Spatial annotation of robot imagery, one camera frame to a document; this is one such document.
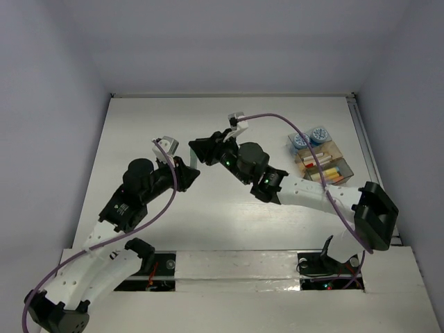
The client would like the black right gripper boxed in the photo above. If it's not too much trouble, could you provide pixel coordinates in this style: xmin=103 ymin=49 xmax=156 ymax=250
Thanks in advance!
xmin=188 ymin=128 xmax=251 ymax=186

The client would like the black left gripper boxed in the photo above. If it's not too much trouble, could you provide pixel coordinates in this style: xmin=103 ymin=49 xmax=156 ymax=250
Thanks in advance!
xmin=142 ymin=154 xmax=199 ymax=203

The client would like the green highlighter pen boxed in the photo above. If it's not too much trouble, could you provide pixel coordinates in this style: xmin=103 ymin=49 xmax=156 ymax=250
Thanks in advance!
xmin=189 ymin=148 xmax=199 ymax=170

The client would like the yellow highlighter pen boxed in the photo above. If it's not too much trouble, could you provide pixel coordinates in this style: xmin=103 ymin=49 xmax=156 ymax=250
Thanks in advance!
xmin=323 ymin=166 xmax=339 ymax=177

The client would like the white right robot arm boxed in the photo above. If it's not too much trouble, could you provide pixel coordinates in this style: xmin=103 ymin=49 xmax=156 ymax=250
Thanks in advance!
xmin=188 ymin=132 xmax=399 ymax=272

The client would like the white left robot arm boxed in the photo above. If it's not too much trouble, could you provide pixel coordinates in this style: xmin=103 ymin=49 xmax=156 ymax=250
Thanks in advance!
xmin=22 ymin=156 xmax=200 ymax=332

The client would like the compartmented organizer tray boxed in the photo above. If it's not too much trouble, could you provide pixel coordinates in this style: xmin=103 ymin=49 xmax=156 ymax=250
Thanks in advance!
xmin=287 ymin=133 xmax=355 ymax=185

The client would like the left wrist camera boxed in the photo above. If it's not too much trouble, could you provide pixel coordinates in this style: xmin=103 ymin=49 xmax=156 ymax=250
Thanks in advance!
xmin=152 ymin=136 xmax=179 ymax=164

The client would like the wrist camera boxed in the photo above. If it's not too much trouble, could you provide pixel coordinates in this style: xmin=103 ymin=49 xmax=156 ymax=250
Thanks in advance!
xmin=152 ymin=136 xmax=179 ymax=164
xmin=226 ymin=112 xmax=248 ymax=139

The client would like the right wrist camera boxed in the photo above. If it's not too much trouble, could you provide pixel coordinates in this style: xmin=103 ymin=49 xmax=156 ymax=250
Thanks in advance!
xmin=226 ymin=112 xmax=248 ymax=139

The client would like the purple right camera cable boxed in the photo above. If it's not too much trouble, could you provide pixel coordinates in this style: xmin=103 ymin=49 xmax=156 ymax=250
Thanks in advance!
xmin=235 ymin=113 xmax=374 ymax=291

